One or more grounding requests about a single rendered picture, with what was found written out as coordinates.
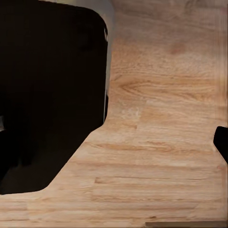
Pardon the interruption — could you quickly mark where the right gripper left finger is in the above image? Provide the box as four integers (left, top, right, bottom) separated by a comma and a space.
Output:
0, 126, 24, 183

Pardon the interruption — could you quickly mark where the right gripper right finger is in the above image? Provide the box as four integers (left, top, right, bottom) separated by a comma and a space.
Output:
213, 126, 228, 163

